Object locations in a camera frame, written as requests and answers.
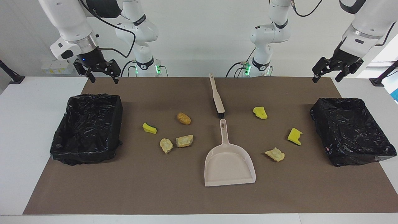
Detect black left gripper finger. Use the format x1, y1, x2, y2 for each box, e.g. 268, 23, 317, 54
335, 59, 364, 83
312, 57, 338, 84

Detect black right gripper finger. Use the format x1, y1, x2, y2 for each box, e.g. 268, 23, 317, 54
99, 59, 121, 84
73, 60, 96, 83

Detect yellow green sponge wedge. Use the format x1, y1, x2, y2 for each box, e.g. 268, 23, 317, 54
142, 122, 158, 135

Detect notched yellow sponge piece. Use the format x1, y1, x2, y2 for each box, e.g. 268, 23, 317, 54
287, 128, 303, 146

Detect brown cracked foam lump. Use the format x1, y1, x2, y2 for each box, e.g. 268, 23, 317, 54
177, 112, 192, 125

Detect pale foam lump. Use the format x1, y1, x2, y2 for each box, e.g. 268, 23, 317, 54
160, 138, 174, 154

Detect pale yellow foam chunk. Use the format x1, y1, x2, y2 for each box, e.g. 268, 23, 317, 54
265, 147, 285, 162

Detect beige hand brush black bristles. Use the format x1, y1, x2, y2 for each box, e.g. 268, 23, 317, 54
209, 73, 225, 119

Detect beige plastic dustpan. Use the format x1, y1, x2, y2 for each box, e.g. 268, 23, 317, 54
204, 119, 256, 187

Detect black bag lined bin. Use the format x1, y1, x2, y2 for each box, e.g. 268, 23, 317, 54
50, 93, 123, 166
310, 97, 397, 167

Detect white box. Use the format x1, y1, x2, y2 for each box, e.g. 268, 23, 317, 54
41, 60, 74, 75

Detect beige flat foam chunk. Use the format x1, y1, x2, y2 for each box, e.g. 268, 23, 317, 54
175, 134, 194, 148

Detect brown table mat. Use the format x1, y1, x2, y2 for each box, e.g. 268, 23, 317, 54
23, 77, 398, 215

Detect black right arm base cables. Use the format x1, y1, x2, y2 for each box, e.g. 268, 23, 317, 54
120, 60, 169, 77

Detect black arm base cables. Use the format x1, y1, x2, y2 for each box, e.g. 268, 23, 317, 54
120, 60, 169, 77
225, 47, 257, 77

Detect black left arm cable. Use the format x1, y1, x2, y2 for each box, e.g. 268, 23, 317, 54
291, 0, 323, 17

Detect black left arm base cables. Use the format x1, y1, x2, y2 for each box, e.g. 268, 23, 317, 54
225, 47, 257, 77

